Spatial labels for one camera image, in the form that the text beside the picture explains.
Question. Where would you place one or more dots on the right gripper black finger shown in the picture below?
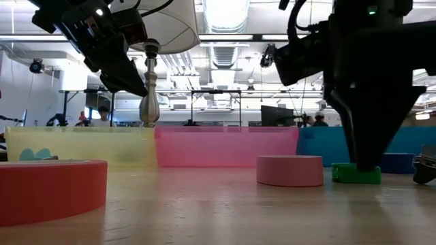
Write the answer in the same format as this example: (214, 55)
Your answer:
(368, 129)

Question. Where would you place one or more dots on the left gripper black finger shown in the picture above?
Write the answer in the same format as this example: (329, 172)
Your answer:
(116, 68)

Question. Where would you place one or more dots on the blue tape roll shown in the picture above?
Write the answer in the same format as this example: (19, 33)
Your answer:
(398, 164)

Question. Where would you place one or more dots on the small green stapler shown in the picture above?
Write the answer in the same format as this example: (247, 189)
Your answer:
(344, 174)

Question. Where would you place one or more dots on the pink tape roll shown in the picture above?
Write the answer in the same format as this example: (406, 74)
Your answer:
(289, 171)

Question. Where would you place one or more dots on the red tape roll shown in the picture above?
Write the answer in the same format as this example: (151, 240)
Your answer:
(51, 194)

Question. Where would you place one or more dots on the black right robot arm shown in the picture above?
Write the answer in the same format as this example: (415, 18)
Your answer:
(425, 47)

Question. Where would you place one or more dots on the teal plastic bin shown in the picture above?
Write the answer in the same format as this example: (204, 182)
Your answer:
(323, 146)

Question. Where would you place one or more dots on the person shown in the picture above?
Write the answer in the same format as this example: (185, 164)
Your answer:
(308, 122)
(102, 120)
(320, 122)
(82, 119)

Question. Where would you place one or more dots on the white shade silver table lamp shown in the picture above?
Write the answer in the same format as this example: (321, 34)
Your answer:
(177, 27)

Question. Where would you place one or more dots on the yellow translucent plastic bin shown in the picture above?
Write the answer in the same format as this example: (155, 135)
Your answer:
(85, 146)

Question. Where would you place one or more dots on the black computer monitor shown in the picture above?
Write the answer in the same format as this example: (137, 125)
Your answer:
(277, 116)

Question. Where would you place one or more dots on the long ceiling light bar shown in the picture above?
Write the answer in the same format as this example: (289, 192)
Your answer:
(225, 37)

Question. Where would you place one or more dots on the pink translucent plastic bin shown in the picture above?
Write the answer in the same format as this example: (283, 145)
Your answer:
(221, 146)

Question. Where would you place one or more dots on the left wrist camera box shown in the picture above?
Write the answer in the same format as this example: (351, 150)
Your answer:
(131, 27)

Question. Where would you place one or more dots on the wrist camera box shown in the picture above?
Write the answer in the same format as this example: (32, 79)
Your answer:
(299, 64)
(131, 27)

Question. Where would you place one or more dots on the glowing wall light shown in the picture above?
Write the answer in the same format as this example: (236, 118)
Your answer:
(422, 116)

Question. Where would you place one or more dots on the black ceiling camera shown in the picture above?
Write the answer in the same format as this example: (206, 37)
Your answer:
(267, 58)
(36, 66)

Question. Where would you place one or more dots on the black background table frame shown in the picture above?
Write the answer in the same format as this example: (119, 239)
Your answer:
(64, 102)
(215, 91)

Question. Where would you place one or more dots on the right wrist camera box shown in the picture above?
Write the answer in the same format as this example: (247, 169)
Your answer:
(299, 64)

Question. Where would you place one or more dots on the silver ventilation duct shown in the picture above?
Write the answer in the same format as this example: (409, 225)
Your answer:
(225, 54)

